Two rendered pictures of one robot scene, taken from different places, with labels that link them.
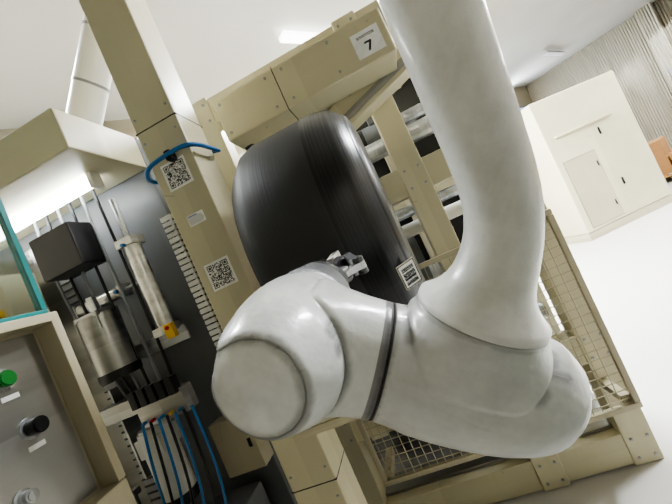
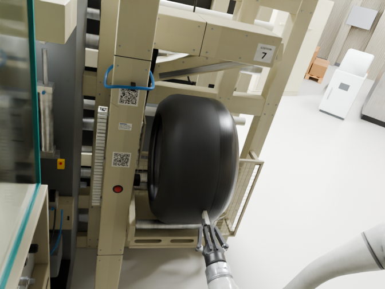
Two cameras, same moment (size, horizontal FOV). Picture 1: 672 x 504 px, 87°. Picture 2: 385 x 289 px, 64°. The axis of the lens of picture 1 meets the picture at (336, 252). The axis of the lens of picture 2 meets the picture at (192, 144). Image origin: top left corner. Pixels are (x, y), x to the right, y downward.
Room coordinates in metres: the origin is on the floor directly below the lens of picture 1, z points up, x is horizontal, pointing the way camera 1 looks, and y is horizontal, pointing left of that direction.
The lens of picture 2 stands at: (-0.13, 0.57, 1.97)
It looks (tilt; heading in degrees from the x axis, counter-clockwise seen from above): 29 degrees down; 331
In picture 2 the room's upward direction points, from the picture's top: 14 degrees clockwise
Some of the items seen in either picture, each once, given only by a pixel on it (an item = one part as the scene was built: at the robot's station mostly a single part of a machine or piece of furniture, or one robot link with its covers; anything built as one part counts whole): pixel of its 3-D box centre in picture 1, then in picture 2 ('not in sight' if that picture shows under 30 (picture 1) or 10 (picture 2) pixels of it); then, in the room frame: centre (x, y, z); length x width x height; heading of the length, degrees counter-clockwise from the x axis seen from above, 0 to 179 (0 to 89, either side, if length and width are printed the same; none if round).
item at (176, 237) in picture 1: (205, 294); (100, 159); (0.98, 0.38, 1.19); 0.05 x 0.04 x 0.48; 169
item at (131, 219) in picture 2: not in sight; (130, 203); (1.00, 0.21, 0.90); 0.40 x 0.03 x 0.10; 169
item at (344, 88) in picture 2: not in sight; (346, 83); (4.13, -4.89, 0.65); 0.69 x 0.59 x 1.29; 128
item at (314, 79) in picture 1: (309, 91); (211, 36); (1.24, -0.14, 1.71); 0.61 x 0.25 x 0.15; 79
